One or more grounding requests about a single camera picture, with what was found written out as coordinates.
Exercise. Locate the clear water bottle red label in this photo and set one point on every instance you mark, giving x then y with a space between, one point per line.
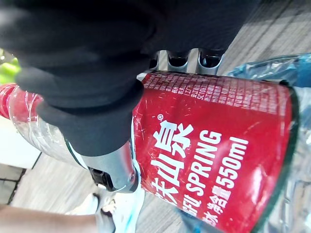
209 145

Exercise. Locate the person's white shoe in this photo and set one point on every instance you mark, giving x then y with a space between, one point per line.
124 211

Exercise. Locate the green blurred object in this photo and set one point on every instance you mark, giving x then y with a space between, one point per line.
8 70

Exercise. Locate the right robot hand black cloth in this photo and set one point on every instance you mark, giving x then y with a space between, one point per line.
80 60

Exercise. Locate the white furniture piece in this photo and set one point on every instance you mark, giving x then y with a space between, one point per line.
14 145

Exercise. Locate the person's leg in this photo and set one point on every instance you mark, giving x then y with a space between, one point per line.
43 219

